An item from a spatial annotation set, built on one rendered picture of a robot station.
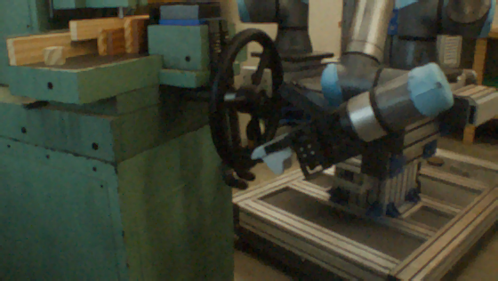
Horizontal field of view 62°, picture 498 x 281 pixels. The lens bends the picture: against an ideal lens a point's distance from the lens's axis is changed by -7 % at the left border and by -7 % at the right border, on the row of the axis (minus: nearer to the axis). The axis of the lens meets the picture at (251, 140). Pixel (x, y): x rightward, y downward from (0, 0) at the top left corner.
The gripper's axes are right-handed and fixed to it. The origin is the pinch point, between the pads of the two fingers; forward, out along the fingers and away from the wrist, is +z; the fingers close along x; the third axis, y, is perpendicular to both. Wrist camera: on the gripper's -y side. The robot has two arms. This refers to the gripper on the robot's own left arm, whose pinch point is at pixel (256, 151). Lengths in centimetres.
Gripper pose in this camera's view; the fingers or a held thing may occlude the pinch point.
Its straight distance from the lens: 82.4
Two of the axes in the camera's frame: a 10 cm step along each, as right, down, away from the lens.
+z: -7.6, 3.5, 5.4
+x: 4.7, -2.7, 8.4
